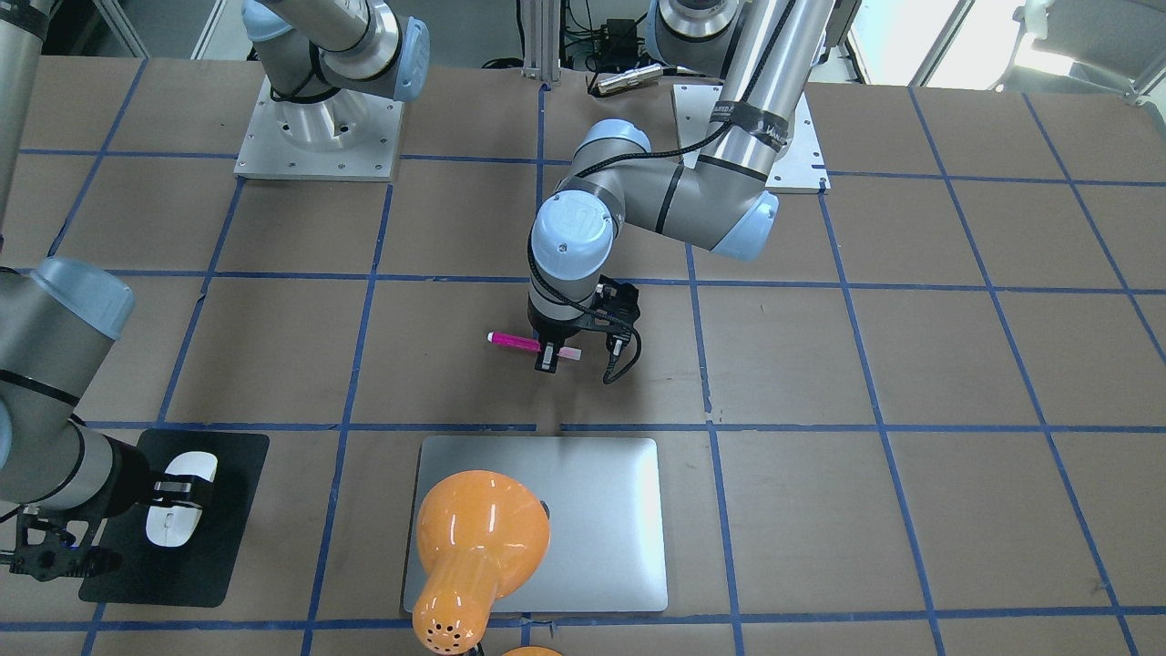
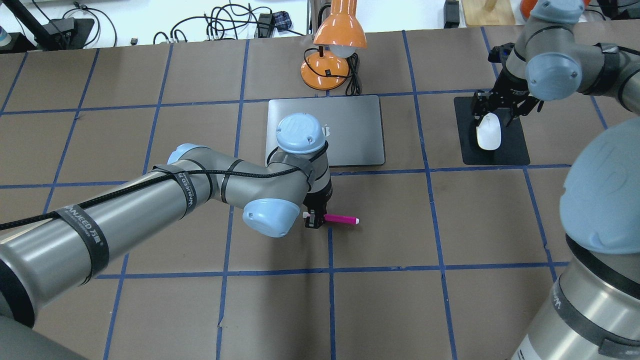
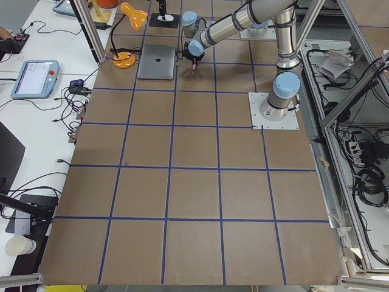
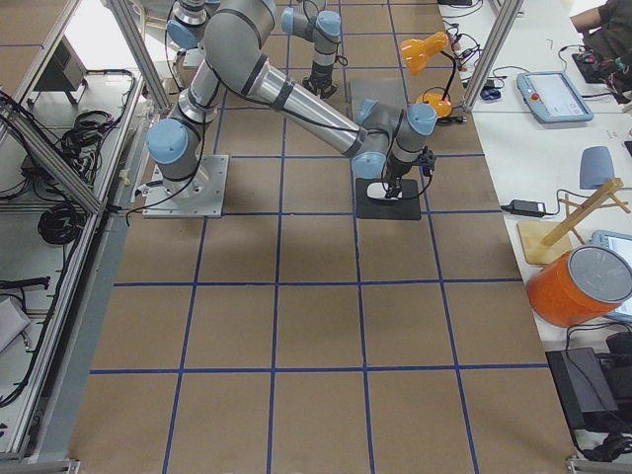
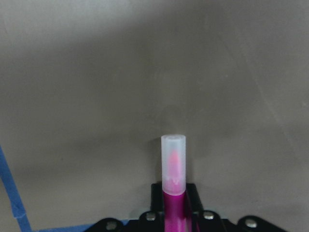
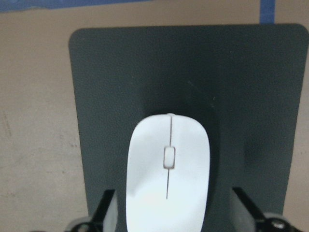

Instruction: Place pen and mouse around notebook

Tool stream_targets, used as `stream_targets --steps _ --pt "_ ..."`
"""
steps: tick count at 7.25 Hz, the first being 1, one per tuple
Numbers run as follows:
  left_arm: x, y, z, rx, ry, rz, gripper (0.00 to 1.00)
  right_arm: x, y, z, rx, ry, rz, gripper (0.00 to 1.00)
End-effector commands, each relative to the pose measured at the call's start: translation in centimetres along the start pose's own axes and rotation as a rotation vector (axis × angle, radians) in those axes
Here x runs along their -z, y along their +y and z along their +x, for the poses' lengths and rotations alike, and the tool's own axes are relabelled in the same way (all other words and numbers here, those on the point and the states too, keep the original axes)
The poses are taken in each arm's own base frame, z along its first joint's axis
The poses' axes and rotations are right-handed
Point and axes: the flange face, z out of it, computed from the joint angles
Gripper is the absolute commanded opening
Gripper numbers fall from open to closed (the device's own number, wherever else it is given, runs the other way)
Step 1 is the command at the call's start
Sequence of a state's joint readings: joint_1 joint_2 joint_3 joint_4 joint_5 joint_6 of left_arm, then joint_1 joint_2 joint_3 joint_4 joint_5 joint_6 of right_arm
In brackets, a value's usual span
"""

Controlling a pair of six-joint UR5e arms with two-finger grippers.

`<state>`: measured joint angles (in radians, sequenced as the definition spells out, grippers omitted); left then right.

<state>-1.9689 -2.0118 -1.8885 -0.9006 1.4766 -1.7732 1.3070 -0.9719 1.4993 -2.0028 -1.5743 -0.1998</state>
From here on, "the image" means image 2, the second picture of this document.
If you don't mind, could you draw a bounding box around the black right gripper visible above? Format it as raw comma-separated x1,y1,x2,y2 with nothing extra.
471,66,545,128

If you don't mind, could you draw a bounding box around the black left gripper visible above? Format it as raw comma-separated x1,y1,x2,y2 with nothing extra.
302,178,333,229

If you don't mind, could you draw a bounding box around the pink highlighter pen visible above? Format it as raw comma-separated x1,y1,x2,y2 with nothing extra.
302,211,360,225

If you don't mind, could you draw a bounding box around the white computer mouse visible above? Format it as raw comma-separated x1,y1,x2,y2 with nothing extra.
476,112,502,151

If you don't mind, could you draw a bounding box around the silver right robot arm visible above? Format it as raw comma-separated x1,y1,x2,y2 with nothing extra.
470,0,640,360

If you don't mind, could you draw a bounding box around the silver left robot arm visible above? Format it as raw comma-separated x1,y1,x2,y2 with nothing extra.
0,112,330,360

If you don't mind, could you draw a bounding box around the black mousepad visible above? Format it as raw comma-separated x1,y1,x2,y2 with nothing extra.
454,96,531,166

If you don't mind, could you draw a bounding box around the wooden stand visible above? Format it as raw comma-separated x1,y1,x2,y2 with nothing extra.
460,0,515,27

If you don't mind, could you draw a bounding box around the grey closed laptop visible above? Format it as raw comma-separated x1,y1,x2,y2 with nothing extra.
265,95,386,167

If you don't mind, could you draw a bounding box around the black power adapter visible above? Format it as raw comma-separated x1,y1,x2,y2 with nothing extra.
443,0,460,29

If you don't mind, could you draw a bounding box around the orange desk lamp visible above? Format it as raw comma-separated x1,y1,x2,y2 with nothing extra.
301,0,368,96

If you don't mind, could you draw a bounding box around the black monitor stand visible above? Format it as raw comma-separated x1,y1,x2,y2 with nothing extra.
1,0,99,51

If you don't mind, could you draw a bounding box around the black lamp cable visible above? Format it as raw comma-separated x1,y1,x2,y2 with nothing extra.
345,54,362,96

